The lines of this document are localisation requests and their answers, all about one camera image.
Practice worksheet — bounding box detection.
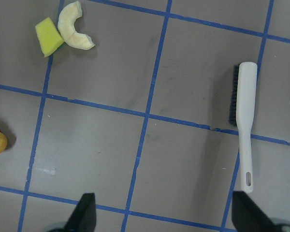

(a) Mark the pale curved melon rind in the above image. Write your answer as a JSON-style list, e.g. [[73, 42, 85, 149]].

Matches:
[[58, 0, 95, 50]]

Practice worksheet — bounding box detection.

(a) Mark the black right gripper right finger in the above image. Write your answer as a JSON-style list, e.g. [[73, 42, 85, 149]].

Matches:
[[232, 191, 280, 232]]

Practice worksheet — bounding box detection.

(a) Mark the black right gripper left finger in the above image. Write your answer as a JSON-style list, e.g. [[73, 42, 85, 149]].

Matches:
[[64, 193, 97, 232]]

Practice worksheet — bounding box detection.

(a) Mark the white hand brush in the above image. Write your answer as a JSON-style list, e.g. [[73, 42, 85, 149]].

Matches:
[[229, 62, 258, 193]]

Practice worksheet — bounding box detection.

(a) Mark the yellow green sponge piece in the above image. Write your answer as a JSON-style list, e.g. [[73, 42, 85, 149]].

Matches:
[[35, 17, 64, 57]]

